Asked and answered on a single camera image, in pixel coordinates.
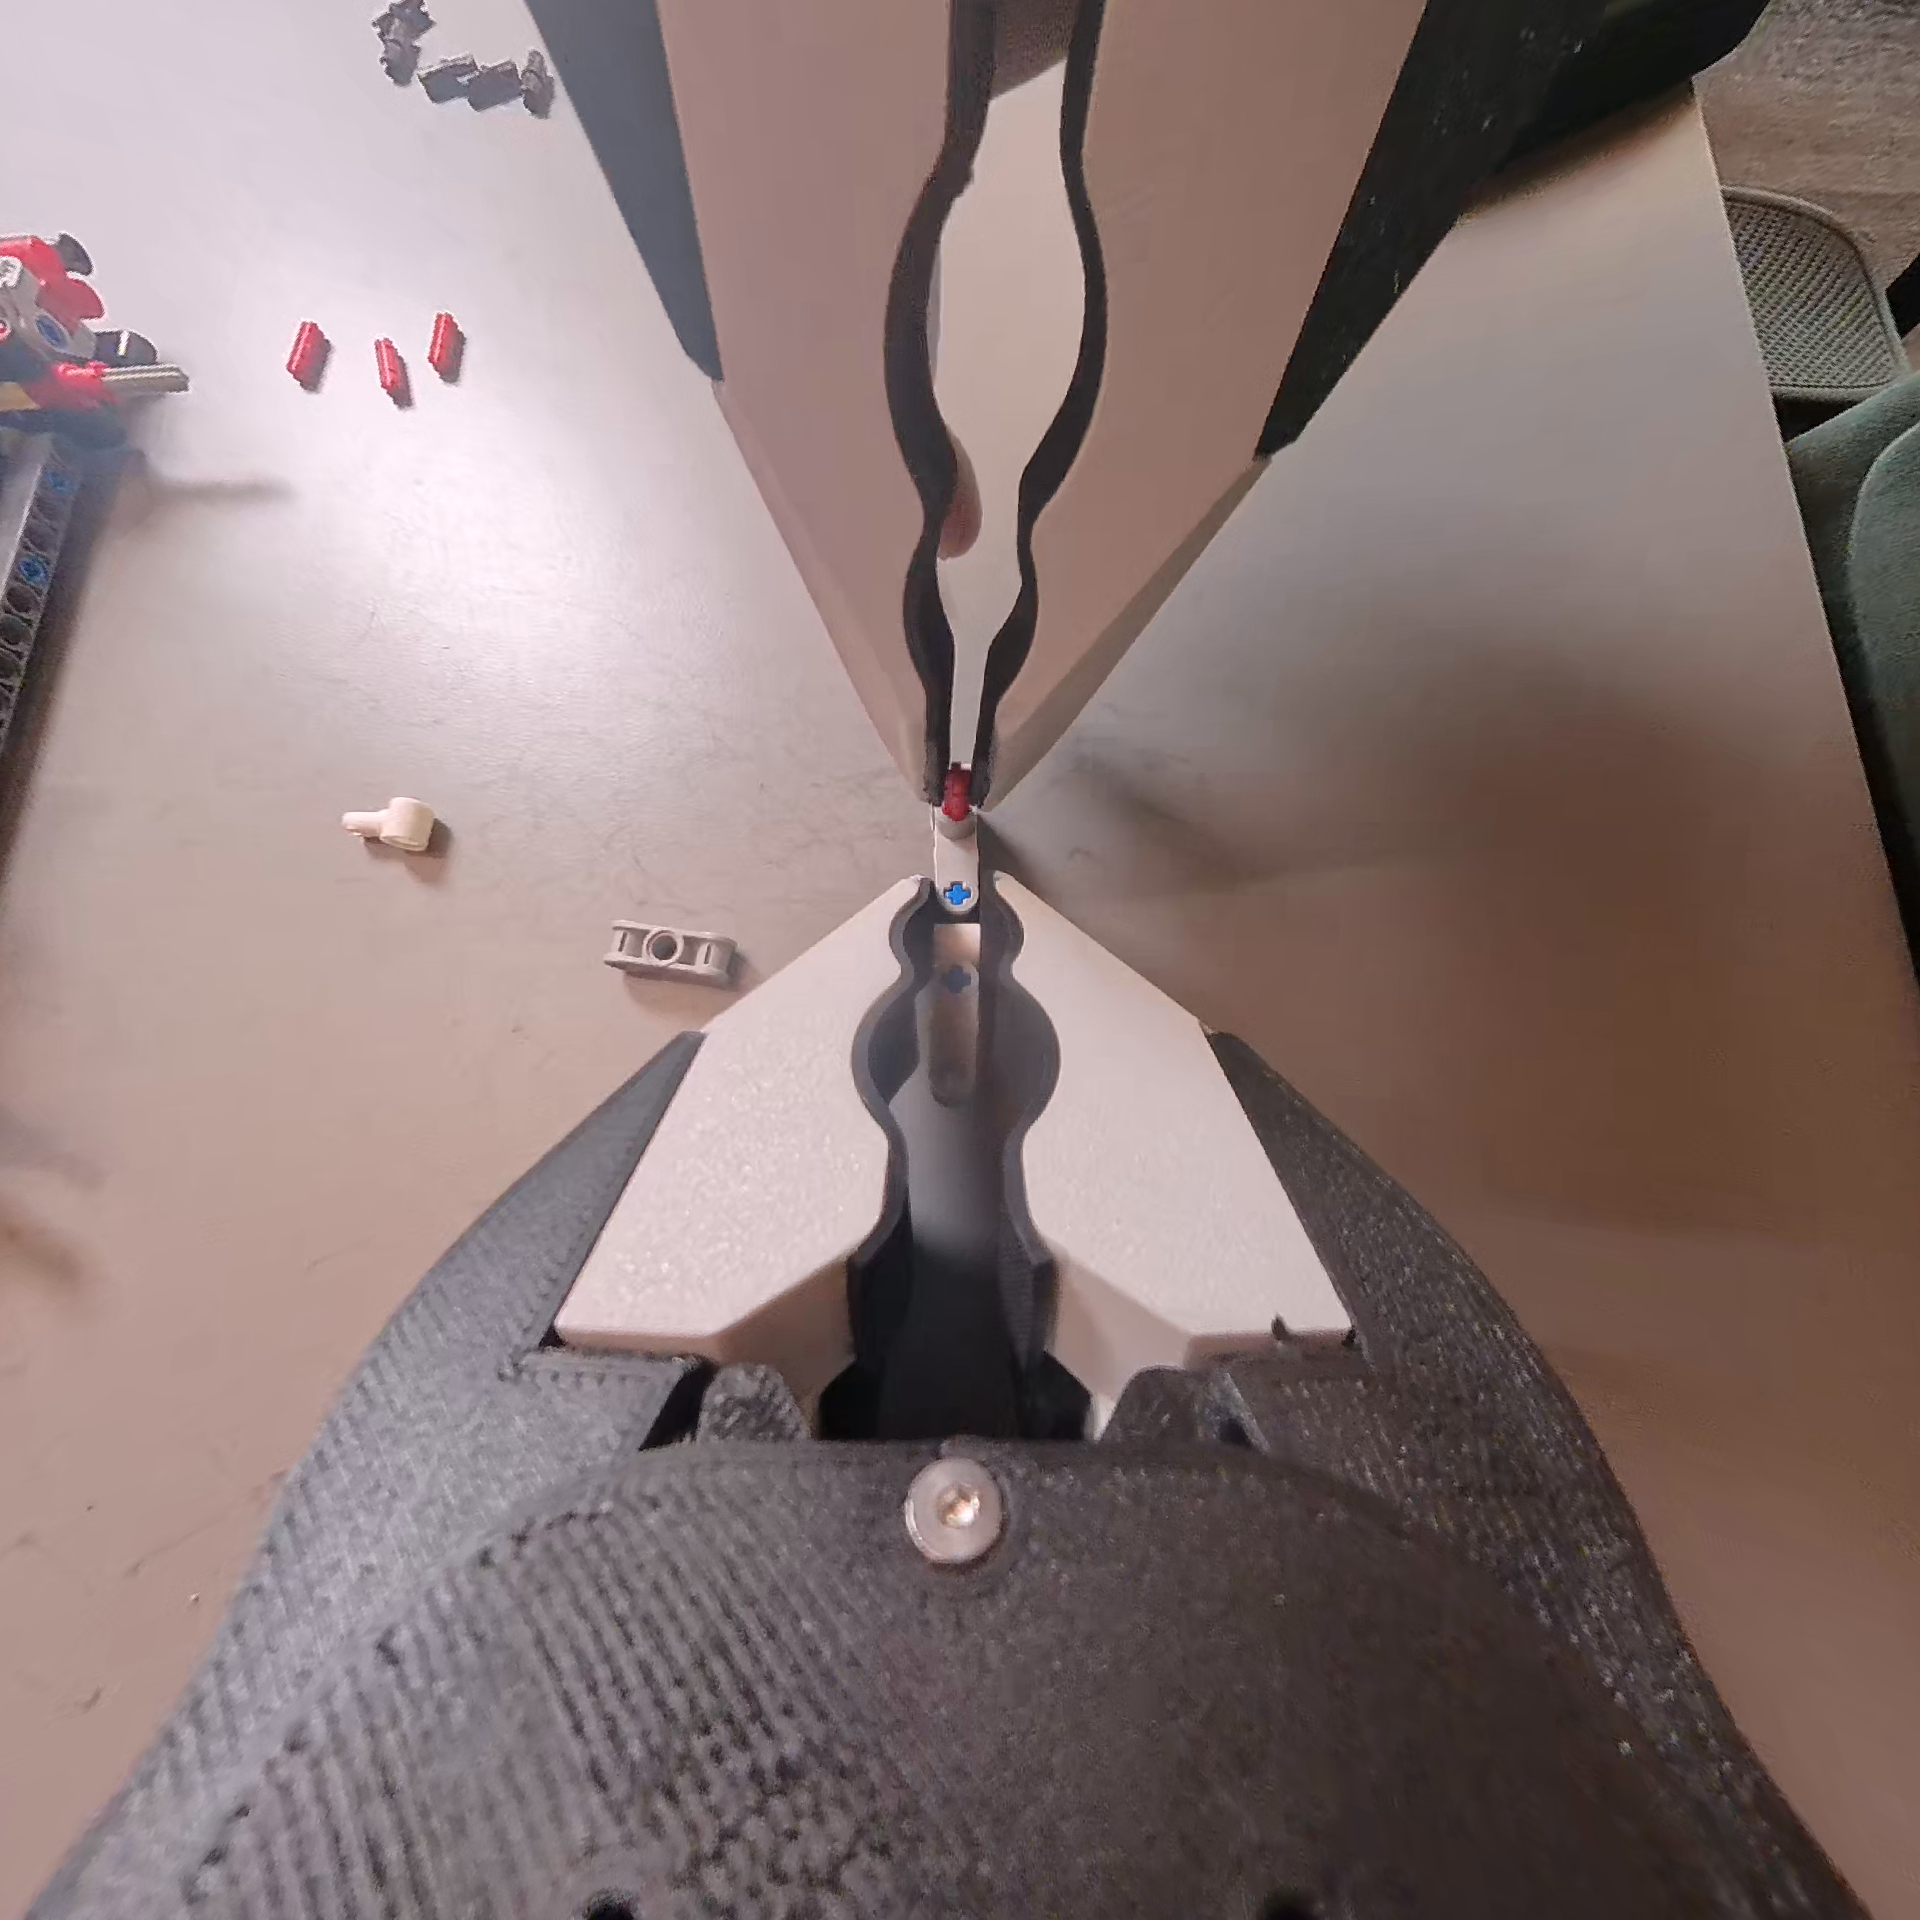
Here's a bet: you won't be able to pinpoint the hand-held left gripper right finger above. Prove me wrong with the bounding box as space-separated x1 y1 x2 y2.
970 869 1352 1407

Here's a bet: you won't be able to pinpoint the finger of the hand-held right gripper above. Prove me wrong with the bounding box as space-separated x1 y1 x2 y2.
659 0 998 801
967 0 1423 812

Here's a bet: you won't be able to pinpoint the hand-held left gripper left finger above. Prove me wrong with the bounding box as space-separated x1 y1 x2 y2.
554 880 937 1364

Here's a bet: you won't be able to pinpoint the white lego beam blue pins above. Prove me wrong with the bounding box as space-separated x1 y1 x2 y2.
926 805 998 1111

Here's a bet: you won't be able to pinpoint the grey lego short beam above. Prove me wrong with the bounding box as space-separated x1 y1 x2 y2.
604 918 745 987

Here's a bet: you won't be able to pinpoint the group of black lego pins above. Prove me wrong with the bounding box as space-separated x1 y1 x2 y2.
373 0 557 115

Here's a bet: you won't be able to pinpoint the partly built lego model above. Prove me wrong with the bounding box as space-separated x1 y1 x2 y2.
0 227 192 747

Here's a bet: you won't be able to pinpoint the black mesh chair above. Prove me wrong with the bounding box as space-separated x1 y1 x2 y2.
1719 184 1906 401

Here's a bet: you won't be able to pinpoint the green sweatshirt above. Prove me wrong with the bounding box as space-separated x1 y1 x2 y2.
1783 375 1920 801

